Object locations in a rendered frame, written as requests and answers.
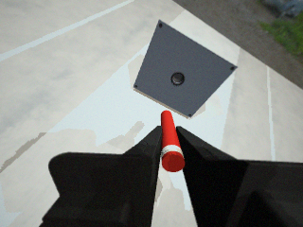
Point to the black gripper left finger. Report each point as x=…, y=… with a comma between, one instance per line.
x=134, y=173

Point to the grey sloped panel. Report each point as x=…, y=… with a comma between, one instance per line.
x=180, y=72

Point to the red peg with grey band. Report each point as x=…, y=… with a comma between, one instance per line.
x=171, y=154

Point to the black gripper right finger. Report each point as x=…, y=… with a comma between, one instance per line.
x=219, y=185

